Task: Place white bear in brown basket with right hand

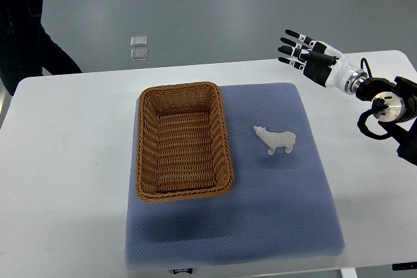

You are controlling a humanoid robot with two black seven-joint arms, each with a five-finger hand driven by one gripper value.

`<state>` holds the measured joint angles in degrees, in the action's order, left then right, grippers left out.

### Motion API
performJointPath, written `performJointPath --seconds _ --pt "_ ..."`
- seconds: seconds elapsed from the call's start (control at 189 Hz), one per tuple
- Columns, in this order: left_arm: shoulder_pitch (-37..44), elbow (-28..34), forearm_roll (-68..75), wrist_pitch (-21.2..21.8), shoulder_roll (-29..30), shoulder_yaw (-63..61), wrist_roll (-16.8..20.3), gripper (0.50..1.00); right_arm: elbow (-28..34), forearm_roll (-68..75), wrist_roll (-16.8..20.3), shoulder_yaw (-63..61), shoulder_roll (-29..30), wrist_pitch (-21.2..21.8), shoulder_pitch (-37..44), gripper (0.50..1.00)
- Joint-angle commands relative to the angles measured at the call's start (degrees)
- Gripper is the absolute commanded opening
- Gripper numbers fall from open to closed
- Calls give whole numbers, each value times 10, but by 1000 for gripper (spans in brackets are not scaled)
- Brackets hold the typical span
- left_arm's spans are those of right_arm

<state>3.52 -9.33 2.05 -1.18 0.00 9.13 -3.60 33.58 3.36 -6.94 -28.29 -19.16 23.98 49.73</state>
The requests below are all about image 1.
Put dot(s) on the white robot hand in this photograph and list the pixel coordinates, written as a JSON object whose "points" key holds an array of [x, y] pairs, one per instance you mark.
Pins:
{"points": [[341, 74]]}

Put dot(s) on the white bear figurine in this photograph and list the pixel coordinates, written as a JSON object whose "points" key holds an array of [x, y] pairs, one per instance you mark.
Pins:
{"points": [[275, 140]]}

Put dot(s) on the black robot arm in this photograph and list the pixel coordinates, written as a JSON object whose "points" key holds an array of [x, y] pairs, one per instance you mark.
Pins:
{"points": [[393, 104]]}

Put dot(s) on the brown wicker basket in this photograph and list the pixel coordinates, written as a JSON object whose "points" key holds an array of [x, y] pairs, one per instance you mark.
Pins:
{"points": [[182, 143]]}

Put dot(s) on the blue quilted mat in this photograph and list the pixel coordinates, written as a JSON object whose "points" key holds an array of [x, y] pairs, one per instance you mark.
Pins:
{"points": [[280, 206]]}

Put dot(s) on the lower metal floor plate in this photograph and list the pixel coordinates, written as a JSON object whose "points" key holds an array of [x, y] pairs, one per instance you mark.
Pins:
{"points": [[139, 54]]}

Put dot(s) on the black table control panel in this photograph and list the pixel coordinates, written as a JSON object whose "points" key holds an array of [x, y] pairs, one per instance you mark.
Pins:
{"points": [[404, 266]]}

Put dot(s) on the black mat label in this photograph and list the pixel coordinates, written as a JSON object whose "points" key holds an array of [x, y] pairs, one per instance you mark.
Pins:
{"points": [[183, 270]]}

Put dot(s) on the person in dark clothes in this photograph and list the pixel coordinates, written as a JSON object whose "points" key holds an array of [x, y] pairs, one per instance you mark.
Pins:
{"points": [[26, 48]]}

